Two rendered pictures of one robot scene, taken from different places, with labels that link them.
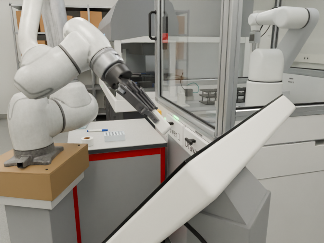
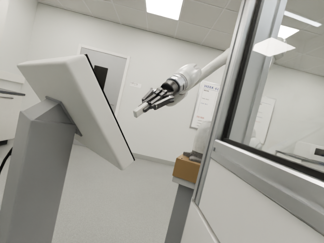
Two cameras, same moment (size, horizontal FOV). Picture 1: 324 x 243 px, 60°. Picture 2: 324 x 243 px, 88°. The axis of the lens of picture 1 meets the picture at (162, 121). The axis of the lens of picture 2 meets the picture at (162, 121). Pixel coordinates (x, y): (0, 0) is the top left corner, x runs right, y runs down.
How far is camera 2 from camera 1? 1.13 m
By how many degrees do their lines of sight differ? 97
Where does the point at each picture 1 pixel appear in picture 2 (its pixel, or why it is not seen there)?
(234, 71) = (228, 73)
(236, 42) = (239, 25)
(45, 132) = (201, 144)
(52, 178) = (177, 162)
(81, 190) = not seen: hidden behind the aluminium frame
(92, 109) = not seen: hidden behind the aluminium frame
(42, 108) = (206, 129)
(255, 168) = not seen: outside the picture
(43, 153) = (195, 155)
